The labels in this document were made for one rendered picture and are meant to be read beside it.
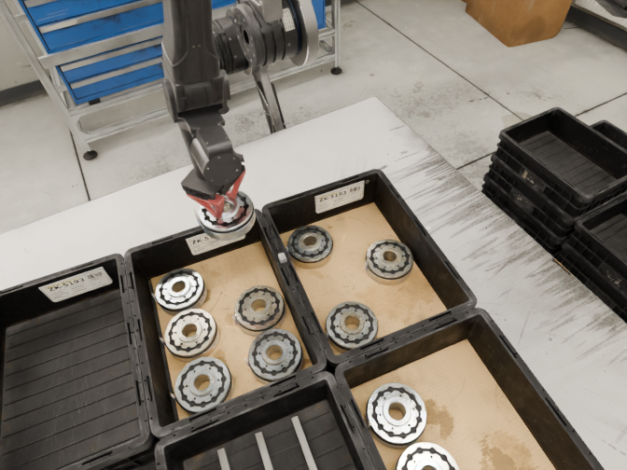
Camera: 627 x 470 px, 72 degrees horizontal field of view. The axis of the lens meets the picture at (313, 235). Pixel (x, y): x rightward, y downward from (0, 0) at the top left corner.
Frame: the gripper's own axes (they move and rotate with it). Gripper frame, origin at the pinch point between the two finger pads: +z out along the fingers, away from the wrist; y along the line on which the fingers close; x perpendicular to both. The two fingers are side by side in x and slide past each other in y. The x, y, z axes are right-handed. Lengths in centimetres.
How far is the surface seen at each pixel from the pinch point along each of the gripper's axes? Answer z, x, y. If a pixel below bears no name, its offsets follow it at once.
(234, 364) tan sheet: 22.0, -9.5, -19.7
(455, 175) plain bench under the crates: 36, -36, 62
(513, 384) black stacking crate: 17, -58, -4
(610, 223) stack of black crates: 67, -91, 93
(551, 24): 97, -58, 297
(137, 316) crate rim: 12.1, 8.2, -21.8
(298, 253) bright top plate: 19.3, -10.2, 7.2
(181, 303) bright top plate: 19.3, 6.4, -13.9
